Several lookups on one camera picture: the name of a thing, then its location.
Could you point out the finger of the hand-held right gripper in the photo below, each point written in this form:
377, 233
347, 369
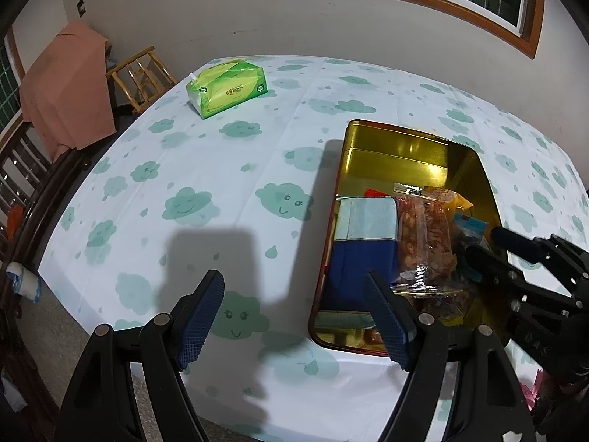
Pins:
517, 241
492, 267

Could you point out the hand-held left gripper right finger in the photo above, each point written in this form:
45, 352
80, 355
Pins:
391, 324

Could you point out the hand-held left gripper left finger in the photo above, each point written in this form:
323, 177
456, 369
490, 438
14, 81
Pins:
202, 320

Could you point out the clear peanut snack packet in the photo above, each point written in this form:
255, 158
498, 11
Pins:
425, 239

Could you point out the gold metal tin box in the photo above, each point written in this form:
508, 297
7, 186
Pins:
391, 156

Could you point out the clear blue snack packet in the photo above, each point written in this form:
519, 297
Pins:
471, 226

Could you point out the dark blue packet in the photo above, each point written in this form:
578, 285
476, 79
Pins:
359, 276

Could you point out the orange yellow snack packet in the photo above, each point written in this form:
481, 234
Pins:
455, 200

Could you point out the light blue packet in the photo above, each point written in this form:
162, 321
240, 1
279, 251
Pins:
368, 218

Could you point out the cloud printed tablecloth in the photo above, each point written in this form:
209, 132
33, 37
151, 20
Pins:
207, 156

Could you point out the green tissue pack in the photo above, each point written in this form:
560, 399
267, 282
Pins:
228, 90

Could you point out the bamboo chair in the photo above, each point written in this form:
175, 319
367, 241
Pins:
140, 78

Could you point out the pink cloth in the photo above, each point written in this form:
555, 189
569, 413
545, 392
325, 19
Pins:
69, 87

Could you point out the wall switch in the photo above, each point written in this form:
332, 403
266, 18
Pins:
81, 8

